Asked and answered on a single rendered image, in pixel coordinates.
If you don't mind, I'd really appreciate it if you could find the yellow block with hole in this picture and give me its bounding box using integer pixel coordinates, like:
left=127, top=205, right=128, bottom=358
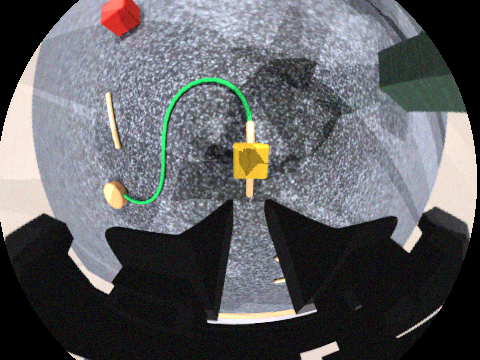
left=233, top=143, right=269, bottom=179

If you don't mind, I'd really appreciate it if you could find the red block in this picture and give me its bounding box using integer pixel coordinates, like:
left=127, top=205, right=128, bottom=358
left=100, top=0, right=140, bottom=37

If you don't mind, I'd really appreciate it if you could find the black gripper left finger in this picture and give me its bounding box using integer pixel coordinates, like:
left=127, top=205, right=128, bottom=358
left=105, top=200, right=233, bottom=321

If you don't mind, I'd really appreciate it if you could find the round wooden button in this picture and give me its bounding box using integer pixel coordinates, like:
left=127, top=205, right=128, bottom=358
left=103, top=180, right=128, bottom=209

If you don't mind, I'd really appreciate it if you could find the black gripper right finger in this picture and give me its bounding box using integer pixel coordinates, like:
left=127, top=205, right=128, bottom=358
left=264, top=200, right=397, bottom=316

